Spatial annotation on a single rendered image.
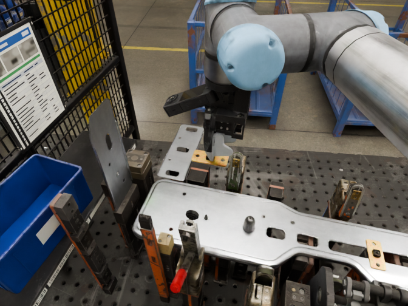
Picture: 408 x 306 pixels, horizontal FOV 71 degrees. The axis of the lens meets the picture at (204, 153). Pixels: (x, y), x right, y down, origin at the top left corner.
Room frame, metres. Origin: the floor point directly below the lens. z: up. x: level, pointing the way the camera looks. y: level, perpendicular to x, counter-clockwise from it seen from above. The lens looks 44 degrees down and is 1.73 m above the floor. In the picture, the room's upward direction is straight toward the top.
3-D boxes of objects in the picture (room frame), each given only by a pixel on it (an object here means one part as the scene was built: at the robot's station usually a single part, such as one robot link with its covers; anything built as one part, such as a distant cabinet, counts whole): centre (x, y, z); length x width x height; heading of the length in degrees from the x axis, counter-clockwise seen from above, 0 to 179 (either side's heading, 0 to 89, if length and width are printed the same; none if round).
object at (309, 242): (0.41, -0.28, 0.84); 0.12 x 0.05 x 0.29; 166
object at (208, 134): (0.45, -0.01, 1.35); 0.05 x 0.02 x 0.09; 166
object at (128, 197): (0.55, 0.25, 0.85); 0.12 x 0.03 x 0.30; 166
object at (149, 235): (0.35, 0.13, 0.95); 0.03 x 0.01 x 0.50; 76
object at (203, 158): (0.48, -0.01, 1.26); 0.08 x 0.04 x 0.01; 76
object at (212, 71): (0.47, -0.04, 1.49); 0.08 x 0.08 x 0.05
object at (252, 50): (0.37, -0.07, 1.57); 0.11 x 0.11 x 0.08; 8
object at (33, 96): (0.71, 0.51, 1.30); 0.23 x 0.02 x 0.31; 166
